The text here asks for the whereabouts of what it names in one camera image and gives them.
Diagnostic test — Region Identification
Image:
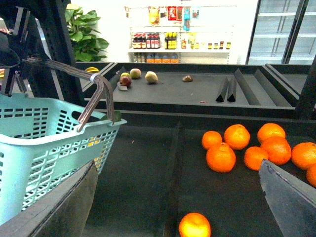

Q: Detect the brown small fruit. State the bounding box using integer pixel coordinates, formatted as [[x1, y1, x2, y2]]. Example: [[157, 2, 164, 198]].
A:
[[182, 75, 193, 82]]

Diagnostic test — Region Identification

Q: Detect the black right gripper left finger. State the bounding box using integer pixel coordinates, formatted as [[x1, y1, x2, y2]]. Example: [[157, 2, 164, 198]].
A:
[[0, 161, 98, 237]]

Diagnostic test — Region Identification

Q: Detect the green potted plant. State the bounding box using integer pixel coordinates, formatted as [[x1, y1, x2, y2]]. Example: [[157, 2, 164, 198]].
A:
[[65, 3, 109, 62]]

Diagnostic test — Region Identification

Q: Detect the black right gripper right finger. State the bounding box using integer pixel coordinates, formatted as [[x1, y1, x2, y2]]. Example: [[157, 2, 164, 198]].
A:
[[259, 159, 316, 237]]

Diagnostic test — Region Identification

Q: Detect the black triangular divider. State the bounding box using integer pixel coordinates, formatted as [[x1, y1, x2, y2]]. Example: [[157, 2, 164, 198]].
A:
[[215, 77, 229, 103], [227, 77, 237, 102]]

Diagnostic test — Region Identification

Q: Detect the glass door refrigerator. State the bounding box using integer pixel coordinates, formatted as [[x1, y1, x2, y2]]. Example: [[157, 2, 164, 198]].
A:
[[246, 0, 316, 65]]

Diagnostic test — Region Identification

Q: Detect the pale green pear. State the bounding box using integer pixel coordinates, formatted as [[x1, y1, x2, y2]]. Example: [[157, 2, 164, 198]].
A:
[[145, 71, 158, 83]]

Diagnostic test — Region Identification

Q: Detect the brown basket handle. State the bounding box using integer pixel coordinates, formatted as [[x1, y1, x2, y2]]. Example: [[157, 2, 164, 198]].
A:
[[24, 58, 116, 132]]

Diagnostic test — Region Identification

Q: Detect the white product shelf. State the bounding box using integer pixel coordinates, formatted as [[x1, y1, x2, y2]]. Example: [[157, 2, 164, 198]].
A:
[[124, 1, 237, 64]]

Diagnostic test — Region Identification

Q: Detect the green red apple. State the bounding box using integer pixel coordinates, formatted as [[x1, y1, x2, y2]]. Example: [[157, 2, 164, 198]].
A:
[[129, 68, 141, 79]]

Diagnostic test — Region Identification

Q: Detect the orange tangerine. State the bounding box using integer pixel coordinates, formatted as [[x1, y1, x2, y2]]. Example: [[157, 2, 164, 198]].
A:
[[306, 164, 316, 187], [224, 124, 250, 151], [179, 212, 211, 237], [244, 146, 269, 171], [260, 136, 292, 165], [201, 131, 223, 150], [257, 123, 286, 144], [206, 142, 237, 173], [291, 142, 316, 170]]

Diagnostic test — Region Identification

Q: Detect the green avocado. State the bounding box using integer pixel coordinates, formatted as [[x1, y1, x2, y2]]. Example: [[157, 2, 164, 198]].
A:
[[100, 110, 122, 122]]

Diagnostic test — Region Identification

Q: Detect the dark red fruit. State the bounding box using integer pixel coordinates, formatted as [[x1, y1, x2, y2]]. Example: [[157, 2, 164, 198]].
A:
[[119, 76, 132, 87]]

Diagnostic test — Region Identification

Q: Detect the light blue plastic basket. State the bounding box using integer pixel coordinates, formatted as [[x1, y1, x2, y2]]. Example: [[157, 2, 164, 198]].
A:
[[0, 93, 125, 223]]

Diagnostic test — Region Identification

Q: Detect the yellow star fruit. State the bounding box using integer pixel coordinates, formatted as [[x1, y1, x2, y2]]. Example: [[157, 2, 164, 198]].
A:
[[85, 67, 100, 73]]

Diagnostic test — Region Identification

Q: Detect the yellow mango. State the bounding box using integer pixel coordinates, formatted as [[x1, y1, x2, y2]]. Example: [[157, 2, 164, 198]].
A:
[[87, 137, 105, 173]]

